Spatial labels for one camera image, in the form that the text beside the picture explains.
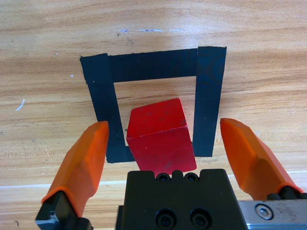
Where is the red wooden cube block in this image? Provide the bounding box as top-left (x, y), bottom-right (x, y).
top-left (126, 98), bottom-right (197, 177)

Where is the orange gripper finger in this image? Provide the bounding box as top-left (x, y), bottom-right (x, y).
top-left (35, 121), bottom-right (110, 230)
top-left (220, 117), bottom-right (304, 201)

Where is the black tape square outline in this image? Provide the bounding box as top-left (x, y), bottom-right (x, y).
top-left (80, 46), bottom-right (227, 164)

